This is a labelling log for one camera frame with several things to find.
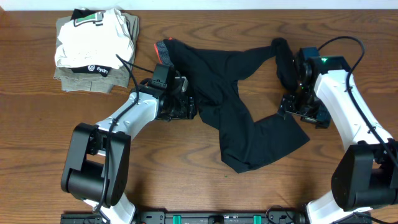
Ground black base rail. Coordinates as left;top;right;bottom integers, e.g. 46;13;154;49
60;210;373;224

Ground white folded t-shirt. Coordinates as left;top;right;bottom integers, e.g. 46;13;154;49
55;8;134;69

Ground khaki folded garment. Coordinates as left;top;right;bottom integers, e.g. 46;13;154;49
53;12;139;93

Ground black leggings with red waistband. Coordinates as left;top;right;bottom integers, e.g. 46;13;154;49
154;37;309;173

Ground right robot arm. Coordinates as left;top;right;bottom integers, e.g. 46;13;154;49
279;53;397;223

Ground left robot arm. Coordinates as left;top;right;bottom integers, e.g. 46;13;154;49
60;77;195;223

